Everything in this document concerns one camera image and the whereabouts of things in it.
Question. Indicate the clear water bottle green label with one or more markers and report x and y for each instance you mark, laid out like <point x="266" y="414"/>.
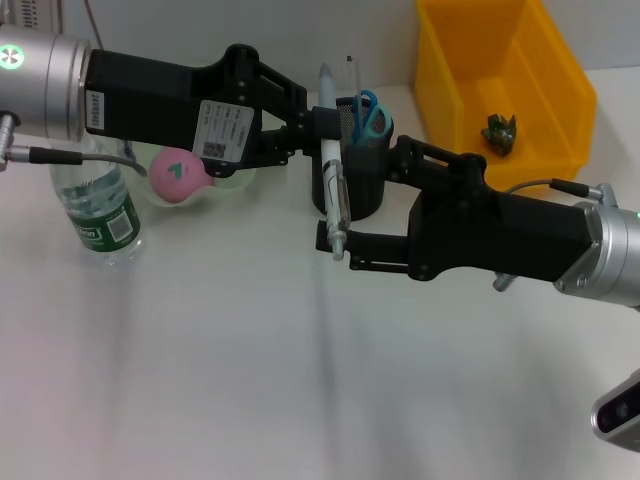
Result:
<point x="100" y="220"/>

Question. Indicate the grey ballpoint pen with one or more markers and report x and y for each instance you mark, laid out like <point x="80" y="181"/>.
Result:
<point x="331" y="165"/>

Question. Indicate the transparent plastic ruler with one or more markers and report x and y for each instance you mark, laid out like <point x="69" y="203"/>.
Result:
<point x="357" y="80"/>

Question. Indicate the pink toy peach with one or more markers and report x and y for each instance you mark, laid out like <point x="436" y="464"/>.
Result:
<point x="175" y="175"/>

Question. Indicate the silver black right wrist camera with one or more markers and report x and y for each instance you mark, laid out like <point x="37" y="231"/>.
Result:
<point x="620" y="415"/>

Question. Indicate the blue scissors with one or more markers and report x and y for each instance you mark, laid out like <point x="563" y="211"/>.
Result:
<point x="358" y="131"/>

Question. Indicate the green plastic wrapper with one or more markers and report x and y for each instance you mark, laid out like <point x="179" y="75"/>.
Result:
<point x="500" y="137"/>

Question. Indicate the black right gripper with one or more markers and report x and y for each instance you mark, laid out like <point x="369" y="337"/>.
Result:
<point x="500" y="230"/>

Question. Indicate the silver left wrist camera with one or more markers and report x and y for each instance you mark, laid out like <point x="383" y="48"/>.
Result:
<point x="40" y="12"/>

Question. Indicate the pale green glass fruit plate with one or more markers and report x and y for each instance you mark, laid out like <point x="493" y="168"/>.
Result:
<point x="235" y="182"/>

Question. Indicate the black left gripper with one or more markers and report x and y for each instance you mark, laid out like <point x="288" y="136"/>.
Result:
<point x="150" y="100"/>

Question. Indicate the yellow plastic bin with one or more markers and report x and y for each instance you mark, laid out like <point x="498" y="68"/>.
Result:
<point x="450" y="75"/>

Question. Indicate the black mesh pen cup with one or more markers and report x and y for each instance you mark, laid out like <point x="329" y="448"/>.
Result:
<point x="365" y="195"/>

